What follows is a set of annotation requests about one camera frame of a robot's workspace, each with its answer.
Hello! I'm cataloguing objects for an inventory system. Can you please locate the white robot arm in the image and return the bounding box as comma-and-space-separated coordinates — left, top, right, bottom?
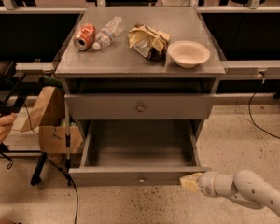
180, 170, 280, 217

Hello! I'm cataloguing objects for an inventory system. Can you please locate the green object behind box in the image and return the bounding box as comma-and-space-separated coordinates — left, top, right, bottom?
38, 76, 63, 88

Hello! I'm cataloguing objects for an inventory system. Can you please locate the grey top drawer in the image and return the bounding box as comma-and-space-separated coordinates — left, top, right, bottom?
65, 94, 216, 120

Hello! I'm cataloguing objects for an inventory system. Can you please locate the brown cardboard box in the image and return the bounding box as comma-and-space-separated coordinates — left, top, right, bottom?
20, 86, 84, 155

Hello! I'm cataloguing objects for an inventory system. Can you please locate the grey drawer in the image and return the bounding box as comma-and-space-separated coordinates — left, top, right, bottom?
65, 94, 216, 120
69, 120, 209, 186

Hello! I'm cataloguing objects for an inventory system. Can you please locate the black floor cable left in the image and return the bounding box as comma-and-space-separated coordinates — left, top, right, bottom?
46, 157, 80, 224

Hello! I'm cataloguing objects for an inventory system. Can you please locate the orange soda can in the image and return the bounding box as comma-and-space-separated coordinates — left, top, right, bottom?
74, 23, 96, 51

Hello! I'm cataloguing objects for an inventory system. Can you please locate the black stand left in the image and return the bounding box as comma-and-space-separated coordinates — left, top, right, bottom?
0, 61, 47, 186

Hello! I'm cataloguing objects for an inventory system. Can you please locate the black floor cable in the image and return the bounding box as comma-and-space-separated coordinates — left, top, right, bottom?
247, 91, 280, 141
46, 157, 80, 224

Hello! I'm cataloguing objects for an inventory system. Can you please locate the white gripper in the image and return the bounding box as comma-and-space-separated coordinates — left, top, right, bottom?
179, 172, 217, 198

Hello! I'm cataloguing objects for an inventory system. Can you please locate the white and black pole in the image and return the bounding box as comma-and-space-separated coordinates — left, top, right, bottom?
64, 102, 71, 172

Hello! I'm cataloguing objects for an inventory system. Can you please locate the white paper bowl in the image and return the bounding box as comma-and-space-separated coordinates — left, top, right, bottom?
167, 40, 210, 68

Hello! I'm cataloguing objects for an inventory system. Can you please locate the black floor cable right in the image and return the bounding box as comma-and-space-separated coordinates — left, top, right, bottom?
247, 91, 280, 141

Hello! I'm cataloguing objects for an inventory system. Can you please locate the grey drawer cabinet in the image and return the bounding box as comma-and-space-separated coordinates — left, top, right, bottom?
56, 7, 225, 130

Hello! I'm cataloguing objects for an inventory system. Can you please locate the crumpled yellow chip bag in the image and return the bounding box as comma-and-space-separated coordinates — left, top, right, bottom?
128, 23, 171, 61

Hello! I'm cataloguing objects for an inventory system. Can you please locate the clear plastic water bottle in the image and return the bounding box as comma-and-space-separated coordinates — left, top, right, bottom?
92, 17, 125, 50

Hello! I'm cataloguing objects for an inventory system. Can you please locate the black handheld device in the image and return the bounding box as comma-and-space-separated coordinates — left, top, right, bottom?
0, 100, 13, 116

